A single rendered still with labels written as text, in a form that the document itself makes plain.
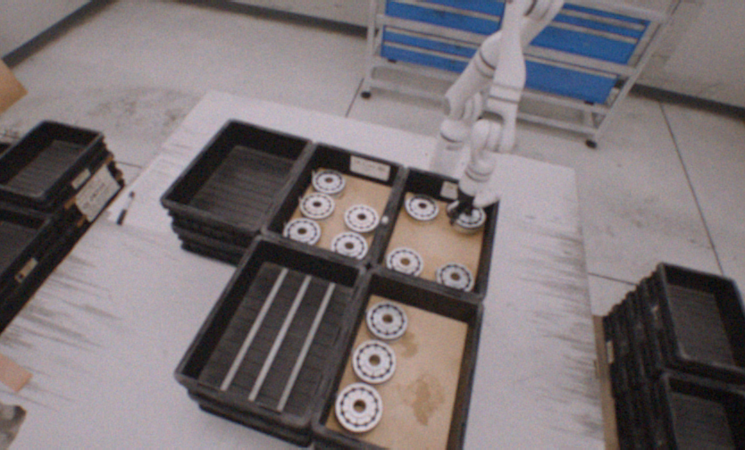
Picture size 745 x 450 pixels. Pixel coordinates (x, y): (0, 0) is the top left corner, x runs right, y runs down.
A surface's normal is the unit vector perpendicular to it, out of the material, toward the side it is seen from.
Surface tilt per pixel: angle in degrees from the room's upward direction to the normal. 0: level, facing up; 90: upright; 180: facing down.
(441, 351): 0
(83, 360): 0
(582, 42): 90
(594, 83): 90
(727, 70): 90
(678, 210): 0
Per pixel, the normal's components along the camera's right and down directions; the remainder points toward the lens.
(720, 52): -0.22, 0.74
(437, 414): 0.09, -0.63
